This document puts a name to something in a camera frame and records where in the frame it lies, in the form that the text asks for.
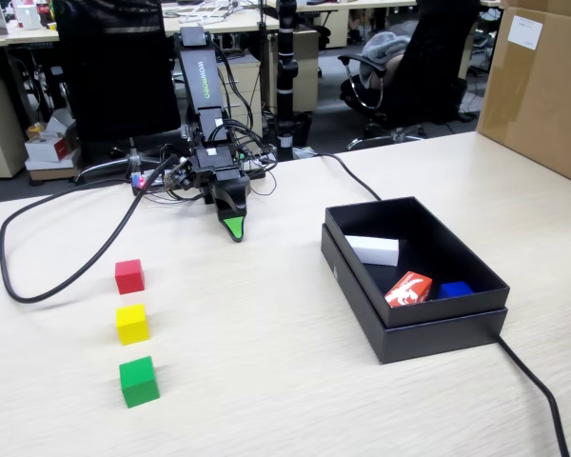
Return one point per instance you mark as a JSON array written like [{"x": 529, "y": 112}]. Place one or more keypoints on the orange box with white print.
[{"x": 409, "y": 288}]

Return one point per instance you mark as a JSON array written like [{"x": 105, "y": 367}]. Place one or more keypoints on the white folding stand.
[{"x": 204, "y": 16}]

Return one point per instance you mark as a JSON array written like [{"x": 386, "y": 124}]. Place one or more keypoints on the green wooden cube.
[{"x": 139, "y": 383}]

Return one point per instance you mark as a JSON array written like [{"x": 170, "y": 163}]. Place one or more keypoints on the beige office desk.
[{"x": 252, "y": 21}]

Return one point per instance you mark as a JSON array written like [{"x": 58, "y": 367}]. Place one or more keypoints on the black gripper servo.
[{"x": 214, "y": 164}]

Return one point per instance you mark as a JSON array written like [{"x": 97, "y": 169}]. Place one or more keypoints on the cola bottle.
[{"x": 44, "y": 12}]

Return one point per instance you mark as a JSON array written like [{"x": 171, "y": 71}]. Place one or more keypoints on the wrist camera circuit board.
[{"x": 178, "y": 176}]

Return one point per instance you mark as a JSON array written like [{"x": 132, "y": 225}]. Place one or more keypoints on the beige low cabinet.
[{"x": 0, "y": 138}]

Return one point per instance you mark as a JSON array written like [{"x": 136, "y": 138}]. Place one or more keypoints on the white and red cardboard box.
[{"x": 47, "y": 150}]

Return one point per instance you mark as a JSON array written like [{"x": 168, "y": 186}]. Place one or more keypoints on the beige tall cabinet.
[{"x": 307, "y": 71}]

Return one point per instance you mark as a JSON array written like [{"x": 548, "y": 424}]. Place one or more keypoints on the black chair with chrome armrest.
[{"x": 433, "y": 71}]

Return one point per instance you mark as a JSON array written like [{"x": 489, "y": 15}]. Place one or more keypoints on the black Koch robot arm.
[{"x": 200, "y": 71}]

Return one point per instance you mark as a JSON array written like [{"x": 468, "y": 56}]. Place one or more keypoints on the red wooden cube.
[{"x": 130, "y": 278}]

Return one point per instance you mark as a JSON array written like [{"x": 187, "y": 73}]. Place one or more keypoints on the beige drawer pedestal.
[{"x": 245, "y": 90}]

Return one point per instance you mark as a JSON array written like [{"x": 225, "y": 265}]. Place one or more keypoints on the black mesh office chair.
[{"x": 119, "y": 71}]

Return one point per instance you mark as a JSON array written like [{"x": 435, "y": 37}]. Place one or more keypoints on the blue cube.
[{"x": 454, "y": 290}]

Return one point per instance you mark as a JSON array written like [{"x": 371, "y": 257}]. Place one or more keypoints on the yellow wooden cube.
[{"x": 132, "y": 326}]

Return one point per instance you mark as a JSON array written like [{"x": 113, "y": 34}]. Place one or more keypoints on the black and white pole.
[{"x": 285, "y": 71}]

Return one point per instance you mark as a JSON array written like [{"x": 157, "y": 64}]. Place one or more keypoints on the white rectangular block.
[{"x": 376, "y": 250}]

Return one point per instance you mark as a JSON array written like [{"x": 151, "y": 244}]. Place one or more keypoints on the black open box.
[{"x": 438, "y": 343}]

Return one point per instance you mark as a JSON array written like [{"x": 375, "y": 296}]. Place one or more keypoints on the black cardboard box tray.
[{"x": 447, "y": 309}]

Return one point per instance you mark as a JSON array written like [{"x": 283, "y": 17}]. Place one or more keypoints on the grey garment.
[{"x": 385, "y": 47}]

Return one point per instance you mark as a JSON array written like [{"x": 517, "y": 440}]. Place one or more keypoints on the large brown cardboard box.
[{"x": 542, "y": 105}]

